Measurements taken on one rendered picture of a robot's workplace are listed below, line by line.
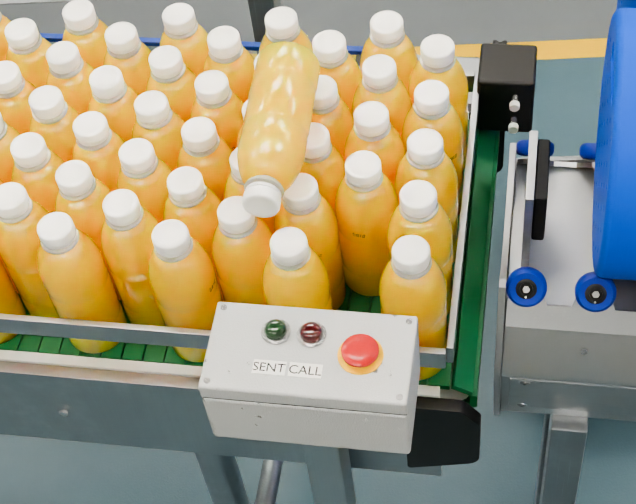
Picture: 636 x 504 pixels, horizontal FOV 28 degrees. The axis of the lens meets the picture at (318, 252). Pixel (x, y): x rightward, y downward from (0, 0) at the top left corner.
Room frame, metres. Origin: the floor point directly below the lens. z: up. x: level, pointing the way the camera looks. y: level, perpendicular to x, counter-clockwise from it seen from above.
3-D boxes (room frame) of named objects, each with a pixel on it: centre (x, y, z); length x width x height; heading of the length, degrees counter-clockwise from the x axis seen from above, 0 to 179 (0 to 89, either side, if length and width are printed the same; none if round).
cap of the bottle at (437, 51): (1.02, -0.17, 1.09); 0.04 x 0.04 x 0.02
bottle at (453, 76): (1.02, -0.17, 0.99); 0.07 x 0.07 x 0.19
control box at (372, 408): (0.65, 0.02, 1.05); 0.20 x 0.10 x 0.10; 75
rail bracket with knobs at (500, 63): (1.08, -0.26, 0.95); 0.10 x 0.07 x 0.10; 165
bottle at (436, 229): (0.81, -0.11, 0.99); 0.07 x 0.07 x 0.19
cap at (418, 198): (0.81, -0.11, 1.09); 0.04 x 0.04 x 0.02
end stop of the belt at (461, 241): (0.89, -0.18, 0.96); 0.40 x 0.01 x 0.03; 165
